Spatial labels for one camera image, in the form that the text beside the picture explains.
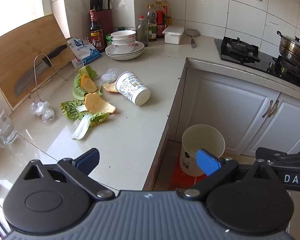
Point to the white floral bowl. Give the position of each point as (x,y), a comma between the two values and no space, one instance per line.
(123,48)
(122,35)
(123,42)

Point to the napa cabbage leaf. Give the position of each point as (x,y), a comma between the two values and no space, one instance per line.
(70,108)
(83,127)

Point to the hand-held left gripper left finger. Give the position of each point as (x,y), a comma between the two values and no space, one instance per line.
(88,158)

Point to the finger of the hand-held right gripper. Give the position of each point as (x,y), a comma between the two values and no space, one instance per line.
(267,153)

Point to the white plastic lidded box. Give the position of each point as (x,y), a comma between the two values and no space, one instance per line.
(173,33)

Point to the red label sauce bottle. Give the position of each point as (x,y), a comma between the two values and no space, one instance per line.
(160,22)

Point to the clear glass mug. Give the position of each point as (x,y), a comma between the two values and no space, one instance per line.
(5,130)

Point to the green lid jar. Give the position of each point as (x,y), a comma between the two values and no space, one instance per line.
(108,40)

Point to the red flat cardboard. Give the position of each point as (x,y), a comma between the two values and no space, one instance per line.
(182,180)

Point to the window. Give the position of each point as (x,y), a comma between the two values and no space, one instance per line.
(15,0)

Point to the metal spatula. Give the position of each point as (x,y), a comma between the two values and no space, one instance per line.
(192,32)

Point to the printed white paper cup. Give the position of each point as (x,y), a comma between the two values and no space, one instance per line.
(130,87)

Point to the black burner grate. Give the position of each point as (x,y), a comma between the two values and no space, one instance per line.
(240,48)
(285,66)

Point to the curled orange peel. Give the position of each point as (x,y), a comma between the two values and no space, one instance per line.
(88,85)

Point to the white cabinet door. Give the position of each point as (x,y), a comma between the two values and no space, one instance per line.
(290,120)
(215,100)

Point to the white waste bin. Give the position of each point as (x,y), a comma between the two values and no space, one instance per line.
(190,155)

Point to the green cap container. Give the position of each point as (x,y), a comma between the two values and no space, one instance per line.
(121,29)

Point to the small yellow box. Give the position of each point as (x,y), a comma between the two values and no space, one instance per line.
(168,21)

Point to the blue and white salt bag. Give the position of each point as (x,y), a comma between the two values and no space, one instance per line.
(83,52)

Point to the tall bottle yellow cap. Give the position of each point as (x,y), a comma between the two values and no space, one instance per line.
(166,7)

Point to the white plate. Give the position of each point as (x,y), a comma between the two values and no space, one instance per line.
(140,47)
(125,56)
(126,59)

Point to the clear bottle red cap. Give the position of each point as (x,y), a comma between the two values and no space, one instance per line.
(142,33)

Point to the black gas stove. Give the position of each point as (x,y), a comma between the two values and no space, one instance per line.
(265,62)

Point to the wooden cutting board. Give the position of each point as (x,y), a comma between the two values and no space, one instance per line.
(20,47)

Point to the small pale orange peel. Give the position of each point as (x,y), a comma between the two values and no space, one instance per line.
(111,87)

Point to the dark red knife block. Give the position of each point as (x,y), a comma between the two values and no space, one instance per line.
(107,22)

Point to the metal binder clip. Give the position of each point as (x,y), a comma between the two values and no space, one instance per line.
(86,41)

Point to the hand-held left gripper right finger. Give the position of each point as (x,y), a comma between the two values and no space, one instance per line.
(207,161)

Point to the dark vinegar bottle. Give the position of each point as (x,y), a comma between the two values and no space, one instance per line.
(96,35)

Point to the thin green cabbage leaf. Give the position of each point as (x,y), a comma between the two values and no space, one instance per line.
(91,72)

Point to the wide orange peel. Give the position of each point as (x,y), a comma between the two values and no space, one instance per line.
(97,103)

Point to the steel pot with lid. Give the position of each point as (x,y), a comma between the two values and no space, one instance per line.
(292,48)

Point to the clear plastic wrap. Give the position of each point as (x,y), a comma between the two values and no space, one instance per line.
(41,108)
(108,76)

